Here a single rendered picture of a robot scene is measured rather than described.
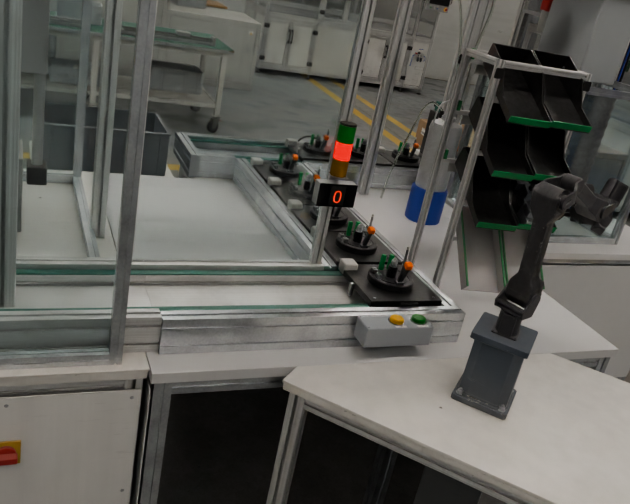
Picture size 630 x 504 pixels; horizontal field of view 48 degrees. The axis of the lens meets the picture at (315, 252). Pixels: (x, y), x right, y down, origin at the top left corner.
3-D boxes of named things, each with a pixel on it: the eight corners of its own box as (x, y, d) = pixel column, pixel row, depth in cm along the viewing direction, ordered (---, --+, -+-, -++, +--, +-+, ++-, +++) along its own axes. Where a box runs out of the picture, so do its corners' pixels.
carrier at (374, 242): (401, 267, 231) (410, 233, 226) (335, 267, 221) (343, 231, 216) (370, 237, 251) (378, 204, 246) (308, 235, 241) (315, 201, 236)
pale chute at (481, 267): (499, 293, 217) (506, 289, 213) (460, 289, 214) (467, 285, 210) (490, 210, 227) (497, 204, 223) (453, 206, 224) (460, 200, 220)
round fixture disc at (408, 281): (420, 292, 211) (421, 286, 210) (379, 292, 205) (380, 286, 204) (398, 271, 222) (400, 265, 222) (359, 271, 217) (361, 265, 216)
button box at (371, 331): (429, 345, 197) (435, 326, 194) (363, 348, 188) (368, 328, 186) (417, 332, 202) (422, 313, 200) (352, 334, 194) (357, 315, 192)
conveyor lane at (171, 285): (432, 331, 213) (441, 303, 209) (154, 341, 179) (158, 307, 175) (391, 287, 237) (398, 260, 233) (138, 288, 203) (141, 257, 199)
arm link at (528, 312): (520, 322, 171) (528, 299, 168) (490, 305, 176) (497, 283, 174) (534, 316, 175) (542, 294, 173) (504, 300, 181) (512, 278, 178)
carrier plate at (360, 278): (440, 306, 209) (442, 300, 209) (369, 307, 200) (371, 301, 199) (403, 269, 229) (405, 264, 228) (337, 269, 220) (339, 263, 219)
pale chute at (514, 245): (537, 292, 223) (544, 288, 219) (500, 289, 220) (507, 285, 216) (527, 212, 233) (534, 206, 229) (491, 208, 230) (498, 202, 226)
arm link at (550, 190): (561, 193, 157) (575, 188, 161) (533, 182, 162) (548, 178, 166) (525, 314, 172) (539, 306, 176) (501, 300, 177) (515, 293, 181)
